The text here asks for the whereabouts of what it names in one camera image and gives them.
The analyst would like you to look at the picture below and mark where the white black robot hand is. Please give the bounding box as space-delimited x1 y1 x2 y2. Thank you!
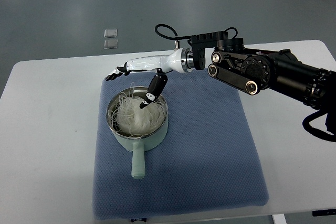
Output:
105 48 195 109

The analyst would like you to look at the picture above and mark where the white vermicelli bundle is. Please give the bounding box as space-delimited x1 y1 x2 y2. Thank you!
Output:
108 83 167 137

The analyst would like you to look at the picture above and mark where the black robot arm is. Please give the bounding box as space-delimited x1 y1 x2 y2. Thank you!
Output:
187 30 335 142

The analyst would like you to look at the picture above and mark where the mint green steel pot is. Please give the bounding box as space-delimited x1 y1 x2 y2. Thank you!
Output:
106 86 168 179

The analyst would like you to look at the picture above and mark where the blue quilted mat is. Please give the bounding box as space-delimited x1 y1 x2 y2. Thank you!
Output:
93 70 269 220

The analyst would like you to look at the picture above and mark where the white table leg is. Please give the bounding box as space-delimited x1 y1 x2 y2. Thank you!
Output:
272 214 287 224

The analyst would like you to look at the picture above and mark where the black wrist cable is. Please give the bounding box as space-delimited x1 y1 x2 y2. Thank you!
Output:
154 24 238 49

